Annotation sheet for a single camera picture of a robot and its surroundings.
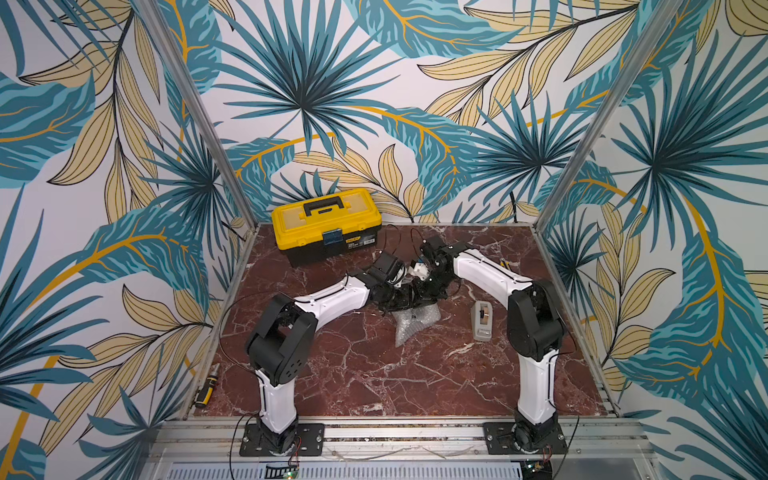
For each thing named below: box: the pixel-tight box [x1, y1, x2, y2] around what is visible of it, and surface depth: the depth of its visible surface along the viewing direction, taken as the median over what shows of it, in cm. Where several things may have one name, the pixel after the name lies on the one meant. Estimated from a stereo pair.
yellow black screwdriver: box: [194, 363, 220, 408], surface depth 81 cm
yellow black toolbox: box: [272, 189, 382, 268], surface depth 102 cm
